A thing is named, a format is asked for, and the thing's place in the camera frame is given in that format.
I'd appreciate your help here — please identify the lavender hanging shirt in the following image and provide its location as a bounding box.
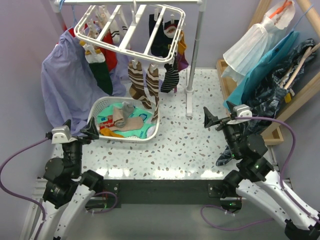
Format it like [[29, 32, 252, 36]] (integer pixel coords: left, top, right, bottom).
[[40, 27, 131, 137]]

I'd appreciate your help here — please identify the white perforated laundry basket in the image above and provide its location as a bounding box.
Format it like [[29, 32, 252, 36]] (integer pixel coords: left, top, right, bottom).
[[88, 96, 160, 143]]

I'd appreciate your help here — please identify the white clip sock hanger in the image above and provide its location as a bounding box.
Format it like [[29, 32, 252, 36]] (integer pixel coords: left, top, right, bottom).
[[74, 4, 186, 65]]

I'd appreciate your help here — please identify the dark green dotted sock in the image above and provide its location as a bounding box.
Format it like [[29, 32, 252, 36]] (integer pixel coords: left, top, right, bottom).
[[79, 40, 113, 96]]

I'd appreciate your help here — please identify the mustard yellow sock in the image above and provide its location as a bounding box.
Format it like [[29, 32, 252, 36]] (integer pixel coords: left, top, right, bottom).
[[99, 128, 124, 138]]

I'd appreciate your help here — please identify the black white striped sock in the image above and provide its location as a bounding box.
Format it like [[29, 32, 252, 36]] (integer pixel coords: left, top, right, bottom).
[[160, 56, 180, 93]]

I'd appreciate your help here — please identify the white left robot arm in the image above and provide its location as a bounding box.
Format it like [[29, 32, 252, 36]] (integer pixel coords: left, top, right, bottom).
[[31, 117, 104, 240]]

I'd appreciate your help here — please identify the light blue wire hanger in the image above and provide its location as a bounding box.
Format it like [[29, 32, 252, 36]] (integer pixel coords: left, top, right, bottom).
[[59, 0, 78, 28]]

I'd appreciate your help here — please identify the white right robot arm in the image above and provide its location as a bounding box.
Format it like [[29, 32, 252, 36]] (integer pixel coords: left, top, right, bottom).
[[203, 104, 320, 240]]

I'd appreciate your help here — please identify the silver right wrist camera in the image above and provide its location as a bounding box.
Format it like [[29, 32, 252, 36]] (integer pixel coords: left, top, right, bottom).
[[228, 104, 253, 125]]

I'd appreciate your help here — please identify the red hanging sock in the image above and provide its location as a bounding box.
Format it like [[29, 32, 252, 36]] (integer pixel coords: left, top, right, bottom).
[[83, 24, 118, 73]]

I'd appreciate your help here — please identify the brown patterned sock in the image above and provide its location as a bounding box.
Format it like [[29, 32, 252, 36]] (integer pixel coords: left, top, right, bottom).
[[128, 60, 152, 110], [146, 64, 160, 121]]

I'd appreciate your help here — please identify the grey sock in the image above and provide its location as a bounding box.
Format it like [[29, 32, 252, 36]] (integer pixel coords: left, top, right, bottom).
[[115, 101, 135, 128]]

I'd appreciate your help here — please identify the tan brown sock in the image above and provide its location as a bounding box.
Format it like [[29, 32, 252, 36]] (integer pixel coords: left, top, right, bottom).
[[109, 106, 144, 132]]

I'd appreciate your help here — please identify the wooden clothes rack frame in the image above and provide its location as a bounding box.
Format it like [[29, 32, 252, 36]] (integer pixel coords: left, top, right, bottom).
[[216, 0, 320, 146]]

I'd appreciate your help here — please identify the red hanging garment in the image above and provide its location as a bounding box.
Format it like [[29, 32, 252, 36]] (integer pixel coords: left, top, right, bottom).
[[53, 27, 79, 48]]

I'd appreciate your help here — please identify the white pleated hanging garment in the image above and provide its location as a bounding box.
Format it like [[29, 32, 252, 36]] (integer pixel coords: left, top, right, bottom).
[[221, 0, 296, 84]]

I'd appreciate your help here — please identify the santa patterned hanging sock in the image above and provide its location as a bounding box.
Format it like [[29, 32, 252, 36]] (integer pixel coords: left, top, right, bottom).
[[163, 19, 187, 56]]

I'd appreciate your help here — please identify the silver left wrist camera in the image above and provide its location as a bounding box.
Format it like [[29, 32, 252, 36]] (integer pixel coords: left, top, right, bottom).
[[45, 125, 77, 144]]

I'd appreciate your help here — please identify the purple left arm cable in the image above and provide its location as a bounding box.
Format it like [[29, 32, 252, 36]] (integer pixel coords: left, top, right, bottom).
[[0, 136, 118, 240]]

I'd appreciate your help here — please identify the mint green sock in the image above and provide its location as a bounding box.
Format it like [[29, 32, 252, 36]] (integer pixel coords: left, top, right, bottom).
[[96, 102, 156, 140]]

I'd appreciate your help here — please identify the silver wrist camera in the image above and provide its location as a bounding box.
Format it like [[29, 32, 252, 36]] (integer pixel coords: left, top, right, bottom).
[[45, 125, 77, 144], [228, 104, 253, 125]]

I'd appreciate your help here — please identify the teal hanging shirt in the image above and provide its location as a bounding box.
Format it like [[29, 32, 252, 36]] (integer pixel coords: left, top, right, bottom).
[[223, 30, 299, 109]]

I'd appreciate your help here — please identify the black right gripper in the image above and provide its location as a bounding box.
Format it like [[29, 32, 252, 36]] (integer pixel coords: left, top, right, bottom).
[[202, 100, 242, 158]]

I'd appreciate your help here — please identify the dark blue patterned garment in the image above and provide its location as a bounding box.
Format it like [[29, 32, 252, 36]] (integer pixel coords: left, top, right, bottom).
[[215, 37, 320, 167]]

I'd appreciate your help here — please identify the white black-striped hanging sock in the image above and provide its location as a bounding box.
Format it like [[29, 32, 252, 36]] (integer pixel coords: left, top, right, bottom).
[[110, 9, 128, 45]]

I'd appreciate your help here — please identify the navy patterned hanging sock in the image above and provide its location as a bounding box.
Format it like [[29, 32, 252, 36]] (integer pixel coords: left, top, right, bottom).
[[148, 14, 166, 57]]

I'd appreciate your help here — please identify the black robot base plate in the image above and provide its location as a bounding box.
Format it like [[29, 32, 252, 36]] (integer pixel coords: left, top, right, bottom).
[[84, 178, 253, 215]]

